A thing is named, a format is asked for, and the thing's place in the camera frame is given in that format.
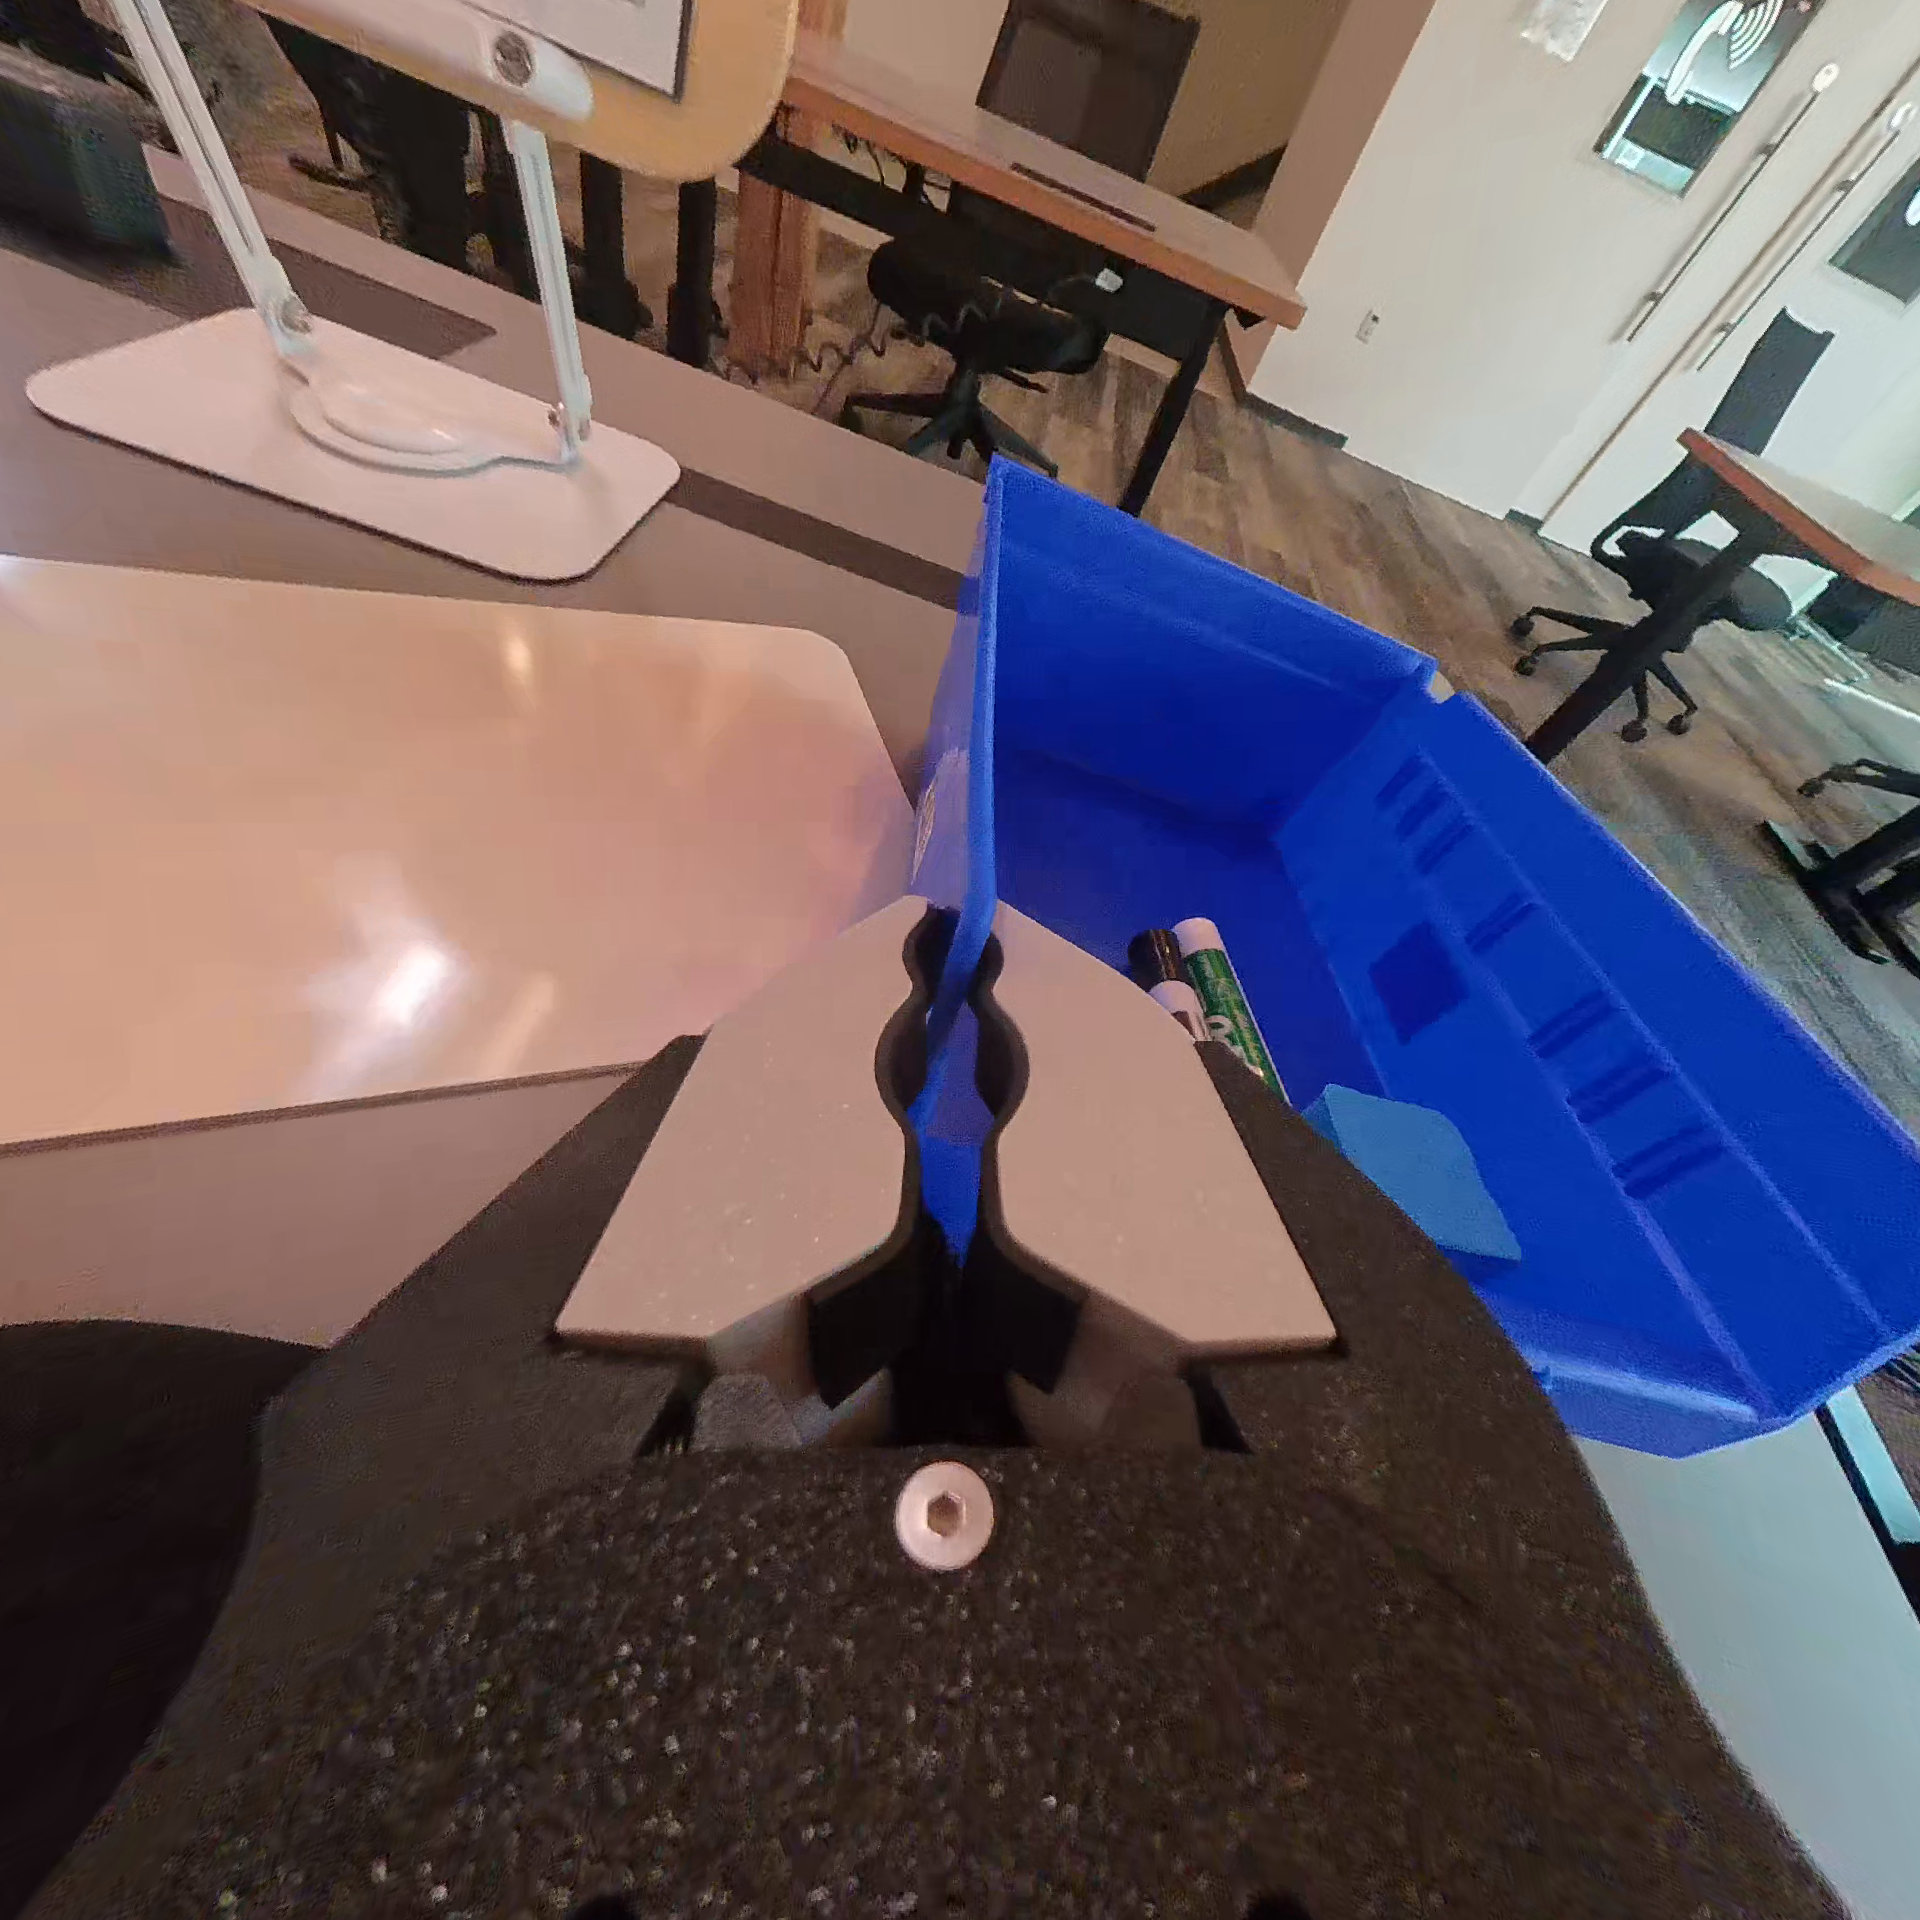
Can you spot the blue whiteboard eraser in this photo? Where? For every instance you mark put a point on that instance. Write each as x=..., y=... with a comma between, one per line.
x=1419, y=1170

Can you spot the blue plastic storage bin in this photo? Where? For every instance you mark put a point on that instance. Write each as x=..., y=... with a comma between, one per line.
x=1574, y=1274

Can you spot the grey box device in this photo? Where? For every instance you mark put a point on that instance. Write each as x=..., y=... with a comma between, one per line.
x=74, y=164

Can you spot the white metal desk stand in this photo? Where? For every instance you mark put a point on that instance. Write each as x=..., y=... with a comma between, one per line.
x=224, y=404

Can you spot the black office chair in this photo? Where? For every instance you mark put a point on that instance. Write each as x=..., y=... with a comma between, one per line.
x=990, y=301
x=1694, y=584

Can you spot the green dry erase marker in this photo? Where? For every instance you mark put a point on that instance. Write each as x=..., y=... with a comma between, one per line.
x=1232, y=1005

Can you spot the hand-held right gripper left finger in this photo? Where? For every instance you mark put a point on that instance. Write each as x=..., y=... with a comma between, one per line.
x=735, y=1185

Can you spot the black dry erase marker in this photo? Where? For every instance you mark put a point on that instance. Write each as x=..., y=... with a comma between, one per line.
x=1162, y=969

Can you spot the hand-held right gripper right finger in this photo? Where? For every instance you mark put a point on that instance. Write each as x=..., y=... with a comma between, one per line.
x=1154, y=1185

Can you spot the wooden office desk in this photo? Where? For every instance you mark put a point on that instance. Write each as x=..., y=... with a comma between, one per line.
x=1800, y=510
x=1050, y=194

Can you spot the white whiteboard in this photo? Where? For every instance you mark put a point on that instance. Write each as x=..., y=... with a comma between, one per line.
x=375, y=841

